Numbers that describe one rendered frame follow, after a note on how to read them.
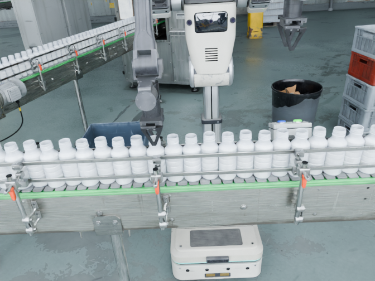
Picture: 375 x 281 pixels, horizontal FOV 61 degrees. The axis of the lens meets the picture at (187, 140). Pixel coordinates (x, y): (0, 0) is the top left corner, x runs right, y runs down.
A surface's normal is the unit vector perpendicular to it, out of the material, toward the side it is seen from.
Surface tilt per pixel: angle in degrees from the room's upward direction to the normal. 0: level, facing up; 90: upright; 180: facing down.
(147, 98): 90
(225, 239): 0
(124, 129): 90
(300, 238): 0
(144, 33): 62
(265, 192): 90
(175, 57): 90
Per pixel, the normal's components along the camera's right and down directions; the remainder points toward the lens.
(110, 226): 0.00, 0.47
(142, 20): -0.02, 0.00
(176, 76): -0.31, 0.47
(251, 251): -0.04, -0.51
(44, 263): -0.05, -0.88
